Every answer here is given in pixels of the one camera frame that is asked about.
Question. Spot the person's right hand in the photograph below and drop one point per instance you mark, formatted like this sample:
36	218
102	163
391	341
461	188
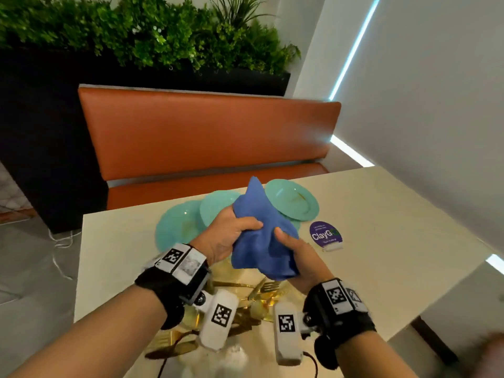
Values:
309	267

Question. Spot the person's left hand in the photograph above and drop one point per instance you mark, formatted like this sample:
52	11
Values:
214	238

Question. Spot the person's left thumb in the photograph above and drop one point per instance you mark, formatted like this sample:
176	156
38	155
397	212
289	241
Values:
248	224

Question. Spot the person's right thumb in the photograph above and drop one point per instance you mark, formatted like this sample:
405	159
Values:
285	238

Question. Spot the blue cloth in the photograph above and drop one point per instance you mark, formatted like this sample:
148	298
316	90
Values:
260	232

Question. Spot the person's left forearm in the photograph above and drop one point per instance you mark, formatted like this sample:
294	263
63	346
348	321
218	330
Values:
98	338

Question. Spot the person's right forearm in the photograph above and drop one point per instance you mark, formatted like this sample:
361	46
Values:
374	356

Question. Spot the teal plate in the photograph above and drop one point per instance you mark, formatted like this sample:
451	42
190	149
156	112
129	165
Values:
293	198
214	206
177	228

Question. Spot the round purple table sign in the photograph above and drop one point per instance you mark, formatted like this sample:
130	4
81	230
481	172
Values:
325	235

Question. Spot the gold tray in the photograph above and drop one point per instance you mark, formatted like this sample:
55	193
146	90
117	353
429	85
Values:
236	273

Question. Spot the gold fork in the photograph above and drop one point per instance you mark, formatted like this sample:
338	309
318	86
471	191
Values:
263	289

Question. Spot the gold knife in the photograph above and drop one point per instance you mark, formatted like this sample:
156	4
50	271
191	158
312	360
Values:
232	284

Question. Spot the orange bench seat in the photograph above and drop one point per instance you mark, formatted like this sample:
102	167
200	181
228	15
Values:
189	186

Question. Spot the orange bench backrest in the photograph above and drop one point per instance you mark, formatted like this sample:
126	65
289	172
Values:
204	131

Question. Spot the white light strip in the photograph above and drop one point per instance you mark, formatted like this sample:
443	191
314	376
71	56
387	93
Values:
496	264
354	47
350	150

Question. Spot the black planter box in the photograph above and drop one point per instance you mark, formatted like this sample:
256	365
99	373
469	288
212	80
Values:
47	145

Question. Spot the green plants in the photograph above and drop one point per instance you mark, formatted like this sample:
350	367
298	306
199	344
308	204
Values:
149	31

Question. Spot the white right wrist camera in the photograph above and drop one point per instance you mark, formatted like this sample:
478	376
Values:
286	332

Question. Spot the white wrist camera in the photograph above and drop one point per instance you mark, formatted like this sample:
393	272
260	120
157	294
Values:
286	332
218	318

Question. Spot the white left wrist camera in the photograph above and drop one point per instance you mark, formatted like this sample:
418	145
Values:
218	318

